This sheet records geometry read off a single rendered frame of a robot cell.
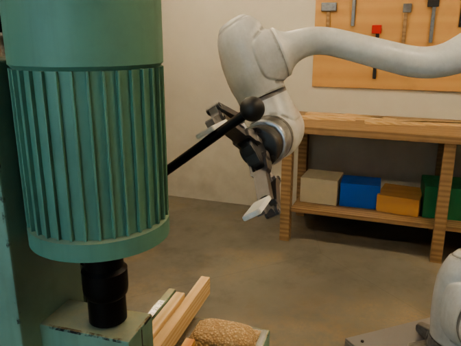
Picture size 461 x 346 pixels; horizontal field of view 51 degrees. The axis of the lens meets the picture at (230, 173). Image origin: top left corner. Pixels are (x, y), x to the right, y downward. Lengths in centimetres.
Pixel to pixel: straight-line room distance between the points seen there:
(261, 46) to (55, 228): 55
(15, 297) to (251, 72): 57
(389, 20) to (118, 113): 336
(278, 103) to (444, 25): 291
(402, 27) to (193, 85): 170
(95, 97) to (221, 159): 372
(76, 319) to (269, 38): 60
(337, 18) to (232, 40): 290
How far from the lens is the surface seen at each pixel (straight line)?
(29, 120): 57
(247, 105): 66
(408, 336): 139
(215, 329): 94
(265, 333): 97
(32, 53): 54
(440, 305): 123
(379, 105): 386
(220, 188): 431
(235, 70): 96
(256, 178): 81
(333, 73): 385
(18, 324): 71
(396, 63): 103
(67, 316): 74
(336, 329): 265
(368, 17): 381
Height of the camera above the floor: 145
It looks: 16 degrees down
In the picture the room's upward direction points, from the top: straight up
